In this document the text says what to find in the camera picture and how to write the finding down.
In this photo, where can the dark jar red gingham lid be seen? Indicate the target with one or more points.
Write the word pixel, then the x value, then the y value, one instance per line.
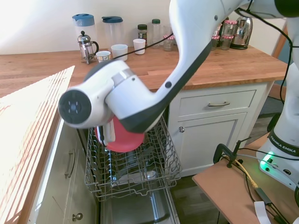
pixel 215 43

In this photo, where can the short jar red gingham lid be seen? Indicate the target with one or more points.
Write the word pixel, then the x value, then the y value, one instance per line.
pixel 227 43

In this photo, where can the round metal cabinet knob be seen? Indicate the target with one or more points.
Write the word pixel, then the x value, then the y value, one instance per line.
pixel 77 217

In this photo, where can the tall white cup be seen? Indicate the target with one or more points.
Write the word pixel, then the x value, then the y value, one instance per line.
pixel 139 45

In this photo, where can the white cabinet drawer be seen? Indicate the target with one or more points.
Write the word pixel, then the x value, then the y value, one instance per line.
pixel 210 102

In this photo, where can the clear bottle green lid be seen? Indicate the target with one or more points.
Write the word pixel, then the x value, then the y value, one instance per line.
pixel 156 32

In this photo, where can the dark-lidded spice jar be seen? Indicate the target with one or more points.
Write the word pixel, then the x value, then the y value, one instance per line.
pixel 142 32

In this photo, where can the round metal door knob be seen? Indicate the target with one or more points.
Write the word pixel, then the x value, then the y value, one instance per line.
pixel 181 129

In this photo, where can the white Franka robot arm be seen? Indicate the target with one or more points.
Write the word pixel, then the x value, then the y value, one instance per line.
pixel 140 100

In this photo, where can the white cabinet door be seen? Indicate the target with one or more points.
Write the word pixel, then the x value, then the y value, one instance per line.
pixel 210 144

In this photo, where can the stainless steel kettle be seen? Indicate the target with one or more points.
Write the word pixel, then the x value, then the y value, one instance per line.
pixel 243 32

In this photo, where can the patterned paper cup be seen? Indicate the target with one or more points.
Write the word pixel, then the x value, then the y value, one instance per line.
pixel 103 56

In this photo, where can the red round plate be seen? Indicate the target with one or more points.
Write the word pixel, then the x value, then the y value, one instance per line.
pixel 127 142

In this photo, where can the clear glass tumbler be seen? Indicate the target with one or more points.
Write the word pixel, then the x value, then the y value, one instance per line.
pixel 167 30

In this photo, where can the glass French press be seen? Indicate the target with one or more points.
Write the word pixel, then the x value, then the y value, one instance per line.
pixel 86 47

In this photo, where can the wooden door frame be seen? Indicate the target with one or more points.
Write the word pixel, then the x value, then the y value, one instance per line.
pixel 281 46

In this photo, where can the wide white cup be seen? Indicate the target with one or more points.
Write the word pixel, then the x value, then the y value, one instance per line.
pixel 119 50

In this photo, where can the clear pitcher dark blue lid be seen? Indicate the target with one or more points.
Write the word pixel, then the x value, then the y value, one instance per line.
pixel 112 30

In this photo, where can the black table clamp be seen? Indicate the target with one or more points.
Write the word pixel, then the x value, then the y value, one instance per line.
pixel 220 149

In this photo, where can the tall jar red gingham lid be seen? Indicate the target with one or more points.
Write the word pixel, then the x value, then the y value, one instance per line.
pixel 230 28

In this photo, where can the steel dishwasher door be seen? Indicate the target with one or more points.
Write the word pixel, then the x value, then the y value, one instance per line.
pixel 137 210

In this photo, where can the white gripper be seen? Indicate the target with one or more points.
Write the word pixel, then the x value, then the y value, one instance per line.
pixel 109 133

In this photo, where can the clear pitcher light blue lid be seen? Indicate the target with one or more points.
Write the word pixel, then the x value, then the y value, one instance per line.
pixel 85 25

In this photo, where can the black power adapter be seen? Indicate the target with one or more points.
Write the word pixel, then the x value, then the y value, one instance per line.
pixel 264 196

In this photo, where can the white dish in rack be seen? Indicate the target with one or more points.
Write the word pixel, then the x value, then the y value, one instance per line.
pixel 140 176

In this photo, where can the small jar red gingham lid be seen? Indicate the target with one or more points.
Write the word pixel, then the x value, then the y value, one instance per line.
pixel 168 44

